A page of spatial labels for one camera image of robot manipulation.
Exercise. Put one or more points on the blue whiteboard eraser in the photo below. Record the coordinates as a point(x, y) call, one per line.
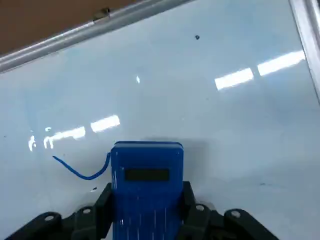
point(147, 200)

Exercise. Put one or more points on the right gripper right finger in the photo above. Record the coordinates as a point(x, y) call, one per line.
point(202, 222)

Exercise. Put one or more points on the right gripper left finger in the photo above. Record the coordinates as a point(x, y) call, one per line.
point(87, 222)

